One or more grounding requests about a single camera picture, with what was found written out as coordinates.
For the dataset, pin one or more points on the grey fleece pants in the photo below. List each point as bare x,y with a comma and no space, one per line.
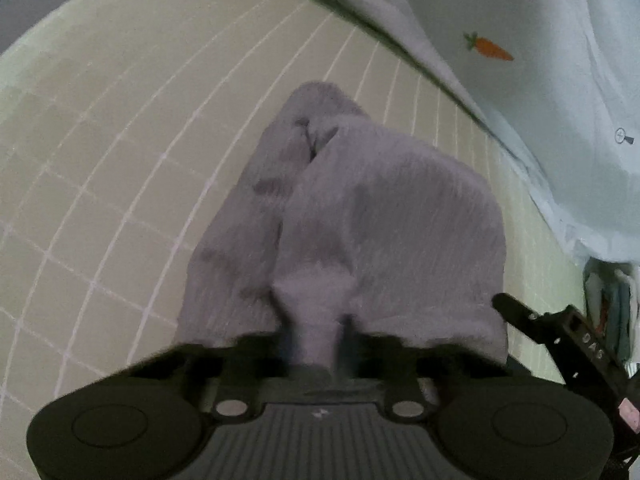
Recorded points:
335,216

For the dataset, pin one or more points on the dark grey folded garment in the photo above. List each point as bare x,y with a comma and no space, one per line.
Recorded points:
612,303

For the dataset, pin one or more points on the light blue printed bedsheet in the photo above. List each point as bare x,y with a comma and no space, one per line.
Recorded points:
557,83

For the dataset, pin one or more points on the green grid cutting mat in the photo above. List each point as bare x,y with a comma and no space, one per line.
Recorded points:
123,125

